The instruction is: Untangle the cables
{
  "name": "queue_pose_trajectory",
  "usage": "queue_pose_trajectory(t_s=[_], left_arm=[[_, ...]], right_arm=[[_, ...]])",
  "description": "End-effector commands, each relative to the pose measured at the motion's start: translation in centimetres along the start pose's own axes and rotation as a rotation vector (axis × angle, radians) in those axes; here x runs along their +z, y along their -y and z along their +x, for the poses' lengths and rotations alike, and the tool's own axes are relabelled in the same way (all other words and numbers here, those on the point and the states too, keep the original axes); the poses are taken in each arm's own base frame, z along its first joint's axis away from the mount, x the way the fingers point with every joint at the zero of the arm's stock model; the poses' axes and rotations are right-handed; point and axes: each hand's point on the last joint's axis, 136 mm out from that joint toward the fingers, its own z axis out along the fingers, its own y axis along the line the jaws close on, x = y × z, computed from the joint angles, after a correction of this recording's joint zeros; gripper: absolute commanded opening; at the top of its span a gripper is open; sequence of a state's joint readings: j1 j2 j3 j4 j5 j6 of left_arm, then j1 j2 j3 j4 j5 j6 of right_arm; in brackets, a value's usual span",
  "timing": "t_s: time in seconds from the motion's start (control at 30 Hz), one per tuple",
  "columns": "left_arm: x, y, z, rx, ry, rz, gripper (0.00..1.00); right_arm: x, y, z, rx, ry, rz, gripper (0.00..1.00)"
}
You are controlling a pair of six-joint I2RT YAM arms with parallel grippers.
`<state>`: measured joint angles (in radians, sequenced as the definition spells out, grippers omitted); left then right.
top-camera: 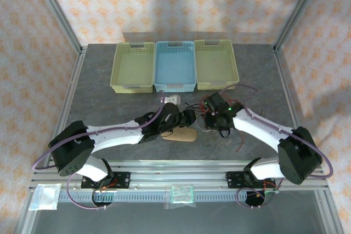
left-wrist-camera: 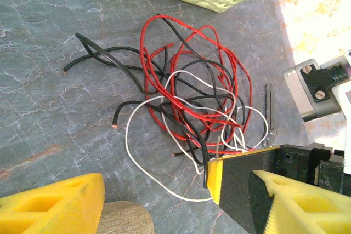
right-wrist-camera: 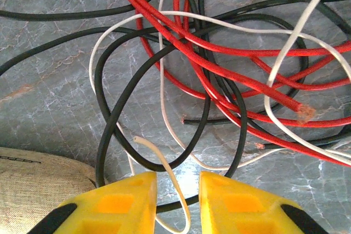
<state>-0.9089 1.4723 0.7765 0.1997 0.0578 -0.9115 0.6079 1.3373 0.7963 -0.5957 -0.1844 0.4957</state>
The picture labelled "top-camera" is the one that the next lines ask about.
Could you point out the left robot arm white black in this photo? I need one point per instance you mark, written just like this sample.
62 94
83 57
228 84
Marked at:
115 136

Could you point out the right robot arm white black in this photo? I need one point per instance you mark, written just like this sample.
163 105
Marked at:
260 134

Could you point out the brown oblong cork block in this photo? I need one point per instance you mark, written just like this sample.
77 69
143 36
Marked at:
183 135

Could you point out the green plastic basket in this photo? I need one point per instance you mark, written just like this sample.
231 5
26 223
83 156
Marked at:
133 67
216 64

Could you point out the blue plastic basket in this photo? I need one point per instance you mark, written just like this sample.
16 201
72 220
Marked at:
175 67

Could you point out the aluminium mounting rails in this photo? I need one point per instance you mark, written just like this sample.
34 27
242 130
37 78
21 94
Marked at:
178 173

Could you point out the clear green plastic bag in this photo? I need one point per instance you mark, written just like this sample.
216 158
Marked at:
179 194

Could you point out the white blue plastic packet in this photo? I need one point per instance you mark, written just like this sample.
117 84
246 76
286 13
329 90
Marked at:
45 197

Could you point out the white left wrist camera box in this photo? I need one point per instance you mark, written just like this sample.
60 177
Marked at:
172 99

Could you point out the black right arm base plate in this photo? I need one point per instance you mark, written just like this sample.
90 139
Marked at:
233 180

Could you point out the aluminium table side rail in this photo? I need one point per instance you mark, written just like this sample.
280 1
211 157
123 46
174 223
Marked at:
72 91
285 80

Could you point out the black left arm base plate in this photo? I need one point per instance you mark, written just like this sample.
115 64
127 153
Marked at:
123 180

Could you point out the aluminium corner post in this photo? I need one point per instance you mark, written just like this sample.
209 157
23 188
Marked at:
299 8
58 12

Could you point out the aluminium frame leg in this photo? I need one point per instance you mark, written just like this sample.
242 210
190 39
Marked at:
329 212
26 214

